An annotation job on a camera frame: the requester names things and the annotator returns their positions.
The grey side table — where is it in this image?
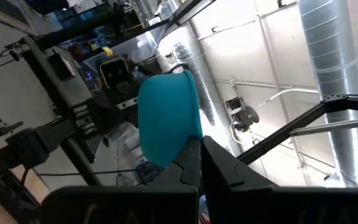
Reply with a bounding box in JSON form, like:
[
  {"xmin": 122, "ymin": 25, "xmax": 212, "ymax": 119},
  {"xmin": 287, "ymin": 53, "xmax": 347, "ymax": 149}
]
[{"xmin": 20, "ymin": 35, "xmax": 94, "ymax": 125}]

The silver metal rod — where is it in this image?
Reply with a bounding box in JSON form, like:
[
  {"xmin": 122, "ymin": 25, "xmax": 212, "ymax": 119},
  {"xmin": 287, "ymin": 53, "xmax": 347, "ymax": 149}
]
[{"xmin": 289, "ymin": 116, "xmax": 358, "ymax": 137}]

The teal measuring cup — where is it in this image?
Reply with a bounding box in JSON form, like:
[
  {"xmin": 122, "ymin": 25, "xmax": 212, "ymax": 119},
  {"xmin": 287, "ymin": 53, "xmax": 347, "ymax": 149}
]
[{"xmin": 137, "ymin": 70, "xmax": 204, "ymax": 167}]

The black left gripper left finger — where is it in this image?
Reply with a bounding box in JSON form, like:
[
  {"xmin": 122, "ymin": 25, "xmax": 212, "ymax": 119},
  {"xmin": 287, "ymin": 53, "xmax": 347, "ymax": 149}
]
[{"xmin": 147, "ymin": 135, "xmax": 202, "ymax": 189}]

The silver ventilation duct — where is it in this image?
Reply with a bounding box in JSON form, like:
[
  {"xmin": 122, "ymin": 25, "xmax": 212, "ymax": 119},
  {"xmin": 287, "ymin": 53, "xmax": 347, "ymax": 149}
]
[
  {"xmin": 166, "ymin": 40, "xmax": 219, "ymax": 125},
  {"xmin": 296, "ymin": 0, "xmax": 358, "ymax": 188}
]

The black overhead camera strut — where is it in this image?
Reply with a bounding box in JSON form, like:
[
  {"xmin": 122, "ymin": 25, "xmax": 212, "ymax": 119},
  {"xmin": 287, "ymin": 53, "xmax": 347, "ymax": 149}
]
[{"xmin": 237, "ymin": 93, "xmax": 358, "ymax": 166}]

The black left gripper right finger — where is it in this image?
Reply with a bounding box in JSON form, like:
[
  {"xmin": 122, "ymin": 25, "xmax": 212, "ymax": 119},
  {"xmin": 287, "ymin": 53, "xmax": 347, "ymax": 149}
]
[{"xmin": 201, "ymin": 136, "xmax": 279, "ymax": 189}]

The black ceiling cable reel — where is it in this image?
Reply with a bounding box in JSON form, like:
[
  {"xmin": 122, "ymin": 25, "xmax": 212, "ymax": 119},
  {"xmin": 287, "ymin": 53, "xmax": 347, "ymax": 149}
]
[{"xmin": 226, "ymin": 96, "xmax": 260, "ymax": 134}]

